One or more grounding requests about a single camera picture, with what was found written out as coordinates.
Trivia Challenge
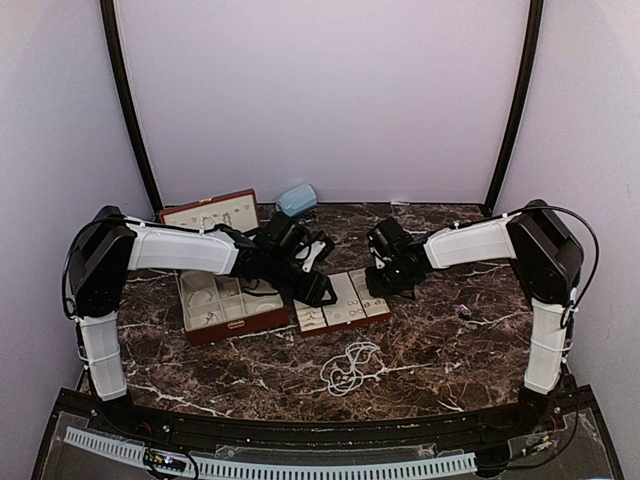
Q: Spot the long white pearl necklace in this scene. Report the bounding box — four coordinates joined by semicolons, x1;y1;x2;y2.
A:
320;341;384;399

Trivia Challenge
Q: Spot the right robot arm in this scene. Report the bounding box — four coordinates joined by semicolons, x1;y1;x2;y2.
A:
365;199;591;434

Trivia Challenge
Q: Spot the large red jewelry box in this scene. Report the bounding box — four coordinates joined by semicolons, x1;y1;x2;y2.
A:
159;189;288;346

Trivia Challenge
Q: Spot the white cable duct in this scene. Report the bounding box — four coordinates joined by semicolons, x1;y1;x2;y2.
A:
63;427;477;479

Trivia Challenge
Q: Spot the light blue faceted cup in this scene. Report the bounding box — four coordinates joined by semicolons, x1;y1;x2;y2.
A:
275;183;318;217

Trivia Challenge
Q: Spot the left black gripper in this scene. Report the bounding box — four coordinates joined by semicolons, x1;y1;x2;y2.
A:
264;252;338;309

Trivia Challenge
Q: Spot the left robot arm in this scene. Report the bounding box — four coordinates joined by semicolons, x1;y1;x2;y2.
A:
61;206;338;436

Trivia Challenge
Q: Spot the small red jewelry tray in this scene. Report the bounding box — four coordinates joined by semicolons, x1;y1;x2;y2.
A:
294;269;392;337

